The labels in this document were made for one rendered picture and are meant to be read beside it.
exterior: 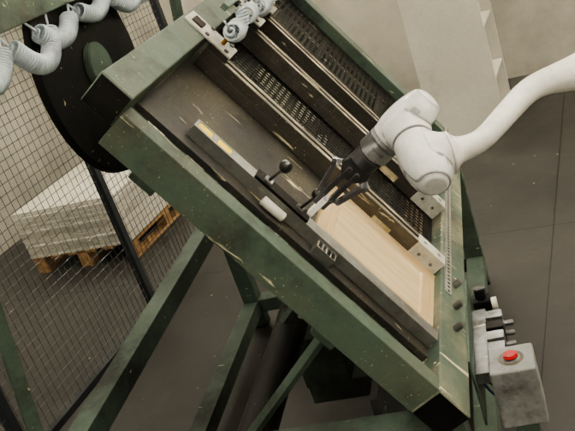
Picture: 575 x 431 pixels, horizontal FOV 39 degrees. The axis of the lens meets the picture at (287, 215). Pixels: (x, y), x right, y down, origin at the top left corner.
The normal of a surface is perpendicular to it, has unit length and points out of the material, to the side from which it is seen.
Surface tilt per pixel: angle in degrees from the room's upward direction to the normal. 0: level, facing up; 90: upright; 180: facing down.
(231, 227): 90
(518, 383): 90
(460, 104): 90
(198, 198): 90
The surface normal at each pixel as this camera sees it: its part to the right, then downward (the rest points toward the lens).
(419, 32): -0.31, 0.45
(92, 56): 0.93, -0.21
